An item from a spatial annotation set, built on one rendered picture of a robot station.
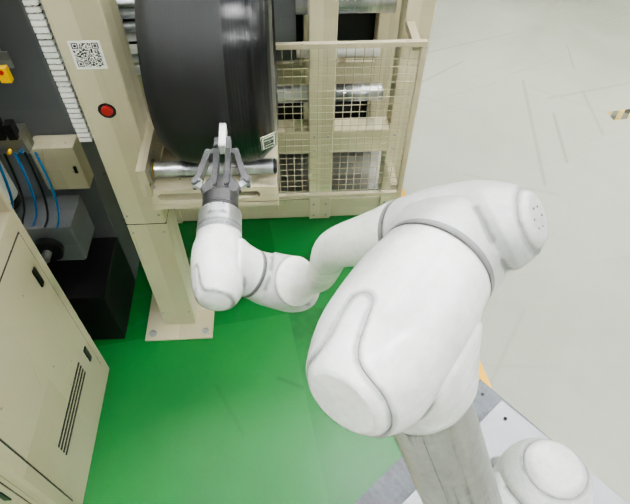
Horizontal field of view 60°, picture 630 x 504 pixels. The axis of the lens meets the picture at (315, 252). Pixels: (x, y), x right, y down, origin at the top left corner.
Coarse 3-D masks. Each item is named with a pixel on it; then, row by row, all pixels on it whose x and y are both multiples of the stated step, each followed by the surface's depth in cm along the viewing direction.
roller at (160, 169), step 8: (256, 160) 152; (264, 160) 152; (272, 160) 152; (152, 168) 150; (160, 168) 150; (168, 168) 150; (176, 168) 151; (184, 168) 151; (192, 168) 151; (208, 168) 151; (232, 168) 151; (248, 168) 152; (256, 168) 152; (264, 168) 152; (272, 168) 152; (160, 176) 152; (168, 176) 152; (176, 176) 152; (184, 176) 152; (192, 176) 153
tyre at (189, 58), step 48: (144, 0) 114; (192, 0) 113; (240, 0) 114; (144, 48) 116; (192, 48) 115; (240, 48) 115; (192, 96) 120; (240, 96) 120; (192, 144) 130; (240, 144) 131
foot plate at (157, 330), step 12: (156, 312) 228; (204, 312) 228; (156, 324) 224; (168, 324) 224; (180, 324) 224; (192, 324) 224; (204, 324) 224; (156, 336) 221; (168, 336) 221; (180, 336) 221; (192, 336) 221; (204, 336) 221
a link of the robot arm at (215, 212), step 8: (200, 208) 110; (208, 208) 109; (216, 208) 109; (224, 208) 109; (232, 208) 110; (200, 216) 109; (208, 216) 108; (216, 216) 107; (224, 216) 108; (232, 216) 109; (240, 216) 111; (200, 224) 108; (232, 224) 108; (240, 224) 110
